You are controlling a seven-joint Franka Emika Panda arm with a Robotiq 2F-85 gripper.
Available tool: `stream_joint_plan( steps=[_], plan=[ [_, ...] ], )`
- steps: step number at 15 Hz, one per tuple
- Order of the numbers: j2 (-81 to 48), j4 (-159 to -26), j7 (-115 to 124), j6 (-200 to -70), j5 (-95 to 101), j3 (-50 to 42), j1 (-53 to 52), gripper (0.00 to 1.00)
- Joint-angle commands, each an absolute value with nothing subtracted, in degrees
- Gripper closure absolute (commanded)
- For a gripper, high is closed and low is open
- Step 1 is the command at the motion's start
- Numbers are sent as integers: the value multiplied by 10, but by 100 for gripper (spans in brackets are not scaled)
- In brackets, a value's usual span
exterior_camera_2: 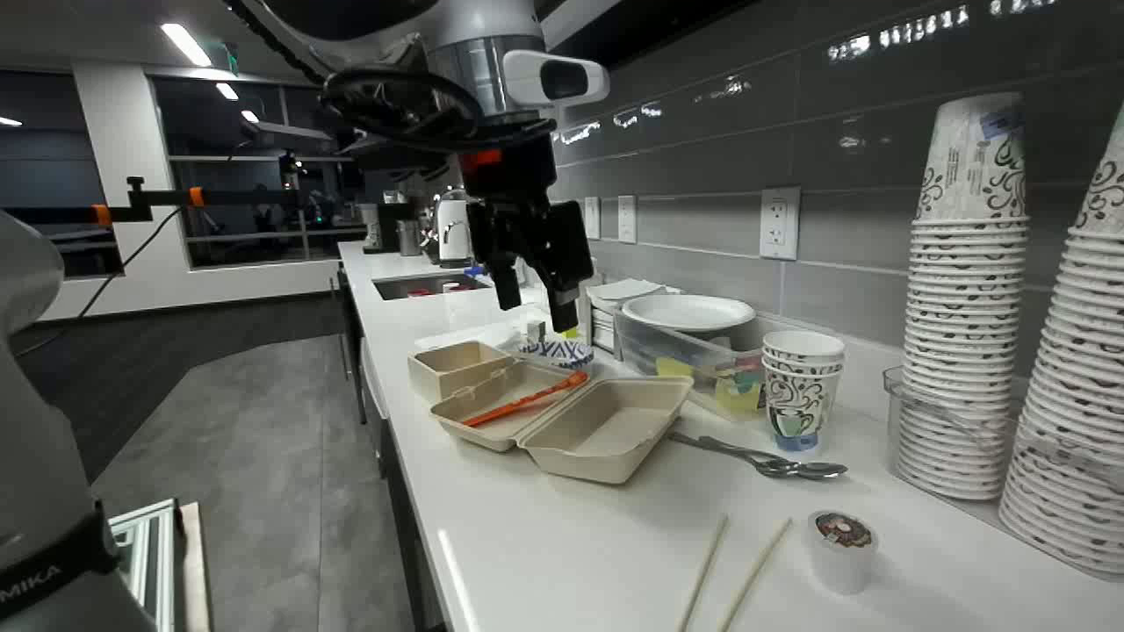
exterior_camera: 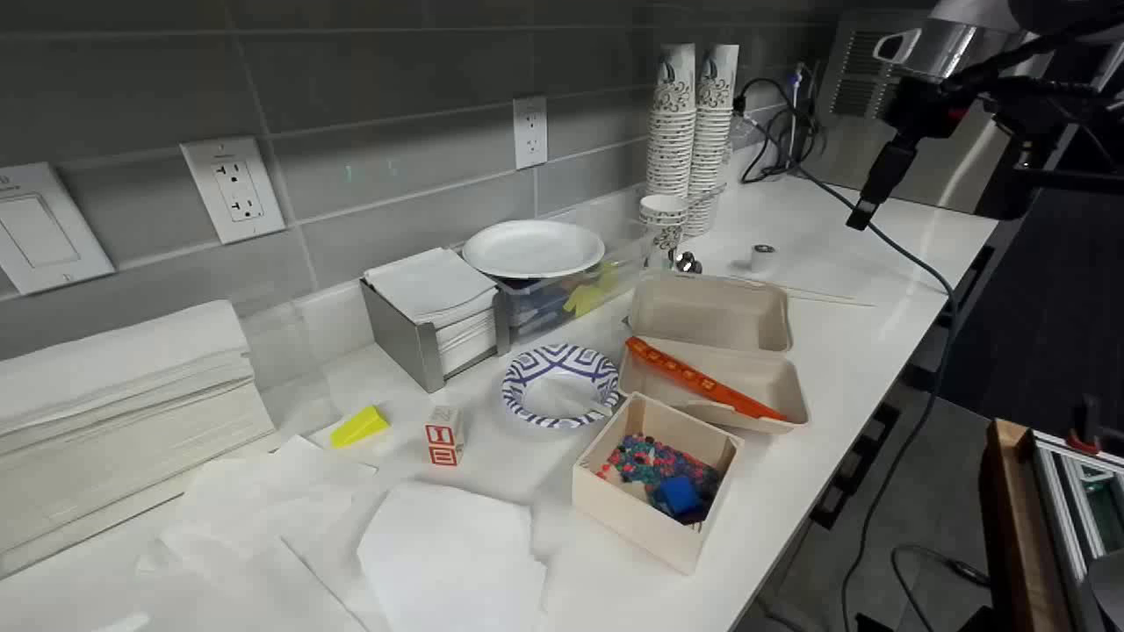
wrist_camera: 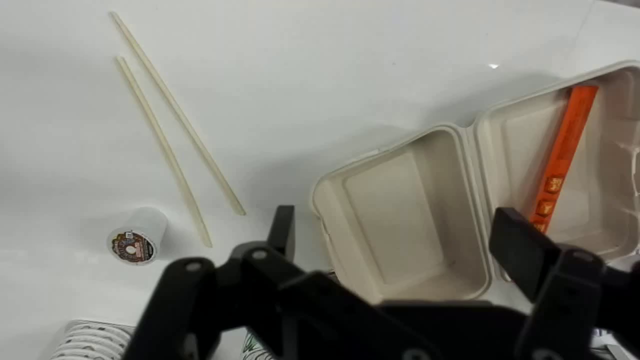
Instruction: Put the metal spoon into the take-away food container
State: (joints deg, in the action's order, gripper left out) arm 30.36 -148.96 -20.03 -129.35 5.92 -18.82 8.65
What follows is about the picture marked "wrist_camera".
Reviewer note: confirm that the orange plastic utensil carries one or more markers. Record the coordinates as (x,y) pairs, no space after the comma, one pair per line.
(567,147)

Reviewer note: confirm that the white coffee pod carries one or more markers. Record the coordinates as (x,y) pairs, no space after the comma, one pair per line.
(136,243)

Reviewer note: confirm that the pale wooden chopstick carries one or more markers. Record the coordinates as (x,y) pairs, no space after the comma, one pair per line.
(176,110)
(163,150)

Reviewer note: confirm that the tall patterned paper cup stack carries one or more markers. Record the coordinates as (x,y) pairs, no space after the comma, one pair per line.
(90,341)

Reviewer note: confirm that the open beige take-away container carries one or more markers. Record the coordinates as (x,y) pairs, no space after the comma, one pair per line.
(400,212)

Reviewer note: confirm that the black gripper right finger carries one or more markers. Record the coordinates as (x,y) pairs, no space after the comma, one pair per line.
(560,293)

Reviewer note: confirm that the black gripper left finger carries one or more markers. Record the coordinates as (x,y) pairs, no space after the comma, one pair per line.
(221,307)

